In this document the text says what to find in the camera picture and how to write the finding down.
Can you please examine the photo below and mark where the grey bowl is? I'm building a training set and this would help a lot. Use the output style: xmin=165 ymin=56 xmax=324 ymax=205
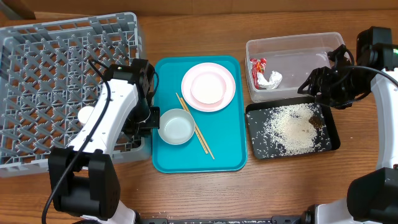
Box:
xmin=158 ymin=109 xmax=195 ymax=145

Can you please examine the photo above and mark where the brown food scrap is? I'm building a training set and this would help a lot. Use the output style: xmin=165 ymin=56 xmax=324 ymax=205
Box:
xmin=308 ymin=115 xmax=324 ymax=129

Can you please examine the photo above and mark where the white tissue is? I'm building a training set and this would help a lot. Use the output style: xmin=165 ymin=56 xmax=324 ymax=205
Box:
xmin=257 ymin=71 xmax=282 ymax=90

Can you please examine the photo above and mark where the white rice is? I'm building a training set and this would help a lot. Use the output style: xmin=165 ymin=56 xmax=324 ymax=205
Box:
xmin=248 ymin=103 xmax=330 ymax=158

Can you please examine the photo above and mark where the white cup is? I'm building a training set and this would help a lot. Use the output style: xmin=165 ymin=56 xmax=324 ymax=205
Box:
xmin=78 ymin=106 xmax=94 ymax=126

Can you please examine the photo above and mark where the red snack wrapper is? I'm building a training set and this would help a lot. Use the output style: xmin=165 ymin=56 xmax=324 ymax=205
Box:
xmin=250 ymin=58 xmax=268 ymax=89

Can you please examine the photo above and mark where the small white bowl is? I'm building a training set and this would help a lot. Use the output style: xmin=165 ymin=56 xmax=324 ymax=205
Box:
xmin=190 ymin=72 xmax=226 ymax=105

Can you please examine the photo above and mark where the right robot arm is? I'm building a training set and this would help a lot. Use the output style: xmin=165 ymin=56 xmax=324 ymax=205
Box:
xmin=297 ymin=26 xmax=397 ymax=224

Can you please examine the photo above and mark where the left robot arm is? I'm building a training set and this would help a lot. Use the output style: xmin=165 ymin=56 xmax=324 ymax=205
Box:
xmin=41 ymin=58 xmax=160 ymax=223

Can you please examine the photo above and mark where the clear plastic bin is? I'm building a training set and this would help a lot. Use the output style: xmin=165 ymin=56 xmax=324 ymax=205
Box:
xmin=246 ymin=32 xmax=344 ymax=103

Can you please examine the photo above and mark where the black tray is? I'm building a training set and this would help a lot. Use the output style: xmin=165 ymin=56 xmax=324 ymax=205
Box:
xmin=245 ymin=96 xmax=341 ymax=160

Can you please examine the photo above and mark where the teal plastic tray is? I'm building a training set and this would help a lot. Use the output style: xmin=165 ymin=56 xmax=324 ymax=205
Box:
xmin=152 ymin=55 xmax=248 ymax=174

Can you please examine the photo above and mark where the large white plate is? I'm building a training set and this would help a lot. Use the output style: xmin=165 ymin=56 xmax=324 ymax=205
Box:
xmin=181 ymin=62 xmax=236 ymax=112

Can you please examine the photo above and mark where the grey dish rack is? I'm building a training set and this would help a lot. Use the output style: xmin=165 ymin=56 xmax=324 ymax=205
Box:
xmin=1 ymin=12 xmax=146 ymax=177

